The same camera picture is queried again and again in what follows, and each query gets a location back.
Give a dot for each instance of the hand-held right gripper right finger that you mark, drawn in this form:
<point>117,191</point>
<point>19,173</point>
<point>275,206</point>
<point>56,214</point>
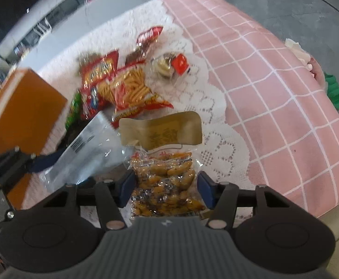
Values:
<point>205,191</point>

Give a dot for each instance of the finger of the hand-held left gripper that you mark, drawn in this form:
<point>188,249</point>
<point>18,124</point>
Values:
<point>46,161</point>

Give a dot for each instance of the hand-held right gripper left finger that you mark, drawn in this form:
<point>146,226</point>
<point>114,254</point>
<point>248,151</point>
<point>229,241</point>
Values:
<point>127,187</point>

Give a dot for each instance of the clear packet of orange beans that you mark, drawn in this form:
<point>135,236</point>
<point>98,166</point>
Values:
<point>163,180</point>

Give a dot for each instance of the clear packet with barcode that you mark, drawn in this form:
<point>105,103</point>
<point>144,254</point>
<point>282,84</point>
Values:
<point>91,148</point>

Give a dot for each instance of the orange cardboard box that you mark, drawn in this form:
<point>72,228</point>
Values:
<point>27,107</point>

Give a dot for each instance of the green sausage packet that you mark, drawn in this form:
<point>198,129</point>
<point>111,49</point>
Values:
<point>75,107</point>

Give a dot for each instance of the red stick snack packet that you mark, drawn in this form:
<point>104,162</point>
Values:
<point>131,90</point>

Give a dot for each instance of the red cartoon snack packet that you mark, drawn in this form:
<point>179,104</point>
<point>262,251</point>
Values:
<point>97,72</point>

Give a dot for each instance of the clear biscuit packet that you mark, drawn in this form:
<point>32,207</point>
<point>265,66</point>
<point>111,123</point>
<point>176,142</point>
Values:
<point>169,65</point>

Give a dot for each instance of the kraft paper snack pouch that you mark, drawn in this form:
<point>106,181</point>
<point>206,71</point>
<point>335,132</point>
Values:
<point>160,132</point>

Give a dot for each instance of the white lace cloth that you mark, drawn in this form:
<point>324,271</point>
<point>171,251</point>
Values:
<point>210,104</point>

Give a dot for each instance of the pink checked blanket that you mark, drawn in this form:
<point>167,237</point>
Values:
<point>274,93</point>

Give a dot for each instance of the red topped snack packet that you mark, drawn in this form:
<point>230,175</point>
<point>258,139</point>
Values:
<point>149,35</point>

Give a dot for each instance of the grey marble TV cabinet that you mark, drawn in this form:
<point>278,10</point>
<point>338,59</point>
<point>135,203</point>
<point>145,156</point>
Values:
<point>99,5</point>

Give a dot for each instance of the green slippers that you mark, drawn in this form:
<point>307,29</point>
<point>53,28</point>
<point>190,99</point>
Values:
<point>335,90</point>

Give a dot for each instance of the black television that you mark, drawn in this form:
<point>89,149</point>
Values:
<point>12,0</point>

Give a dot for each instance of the pink soft item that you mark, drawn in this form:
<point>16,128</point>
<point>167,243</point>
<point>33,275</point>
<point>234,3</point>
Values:
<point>317,69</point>

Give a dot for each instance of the white crumpled cloth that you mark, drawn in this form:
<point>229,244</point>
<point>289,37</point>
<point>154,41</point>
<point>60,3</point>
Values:
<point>295,48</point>

